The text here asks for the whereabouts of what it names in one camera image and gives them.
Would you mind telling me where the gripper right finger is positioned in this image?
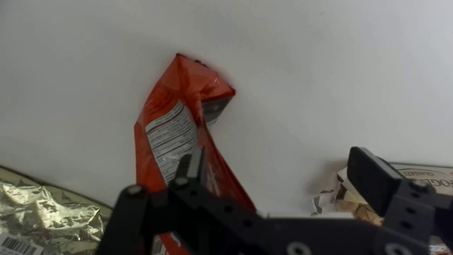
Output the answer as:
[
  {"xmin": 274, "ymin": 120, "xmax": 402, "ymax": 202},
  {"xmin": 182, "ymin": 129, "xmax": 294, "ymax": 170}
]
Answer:
[{"xmin": 346, "ymin": 146, "xmax": 453, "ymax": 255}]

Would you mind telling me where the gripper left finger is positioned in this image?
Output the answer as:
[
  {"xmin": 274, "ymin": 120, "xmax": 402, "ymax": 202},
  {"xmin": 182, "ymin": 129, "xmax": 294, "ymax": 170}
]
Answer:
[{"xmin": 96, "ymin": 147, "xmax": 280, "ymax": 255}]

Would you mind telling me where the beige printed packet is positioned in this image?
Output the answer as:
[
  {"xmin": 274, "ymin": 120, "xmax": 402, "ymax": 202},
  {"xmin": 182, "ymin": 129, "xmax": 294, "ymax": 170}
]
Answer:
[{"xmin": 311, "ymin": 163, "xmax": 453, "ymax": 255}]

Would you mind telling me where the orange coffee packet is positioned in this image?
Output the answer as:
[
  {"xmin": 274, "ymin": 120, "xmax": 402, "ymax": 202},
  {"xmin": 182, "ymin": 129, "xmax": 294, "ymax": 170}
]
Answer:
[{"xmin": 134, "ymin": 53, "xmax": 257, "ymax": 255}]

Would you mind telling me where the silver foil packet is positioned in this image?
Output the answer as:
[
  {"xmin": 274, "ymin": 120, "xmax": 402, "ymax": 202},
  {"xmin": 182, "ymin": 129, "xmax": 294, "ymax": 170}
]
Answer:
[{"xmin": 0, "ymin": 166, "xmax": 113, "ymax": 255}]

